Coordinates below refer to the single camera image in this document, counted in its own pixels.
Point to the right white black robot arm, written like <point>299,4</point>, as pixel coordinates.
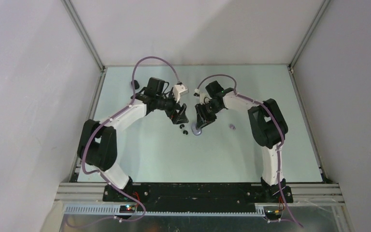
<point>267,124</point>

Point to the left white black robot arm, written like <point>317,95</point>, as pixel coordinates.
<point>98,143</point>

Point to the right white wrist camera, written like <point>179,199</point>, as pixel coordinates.
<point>200,95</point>

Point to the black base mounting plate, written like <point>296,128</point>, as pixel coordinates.
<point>200,197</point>

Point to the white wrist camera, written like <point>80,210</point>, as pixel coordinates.
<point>200,95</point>
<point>178,91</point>

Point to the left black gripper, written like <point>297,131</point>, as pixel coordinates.
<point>180,117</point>

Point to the black oval case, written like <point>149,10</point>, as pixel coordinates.
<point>135,84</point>

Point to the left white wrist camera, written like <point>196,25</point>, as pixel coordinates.
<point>178,91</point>

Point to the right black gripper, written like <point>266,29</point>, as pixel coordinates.
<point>202,123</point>

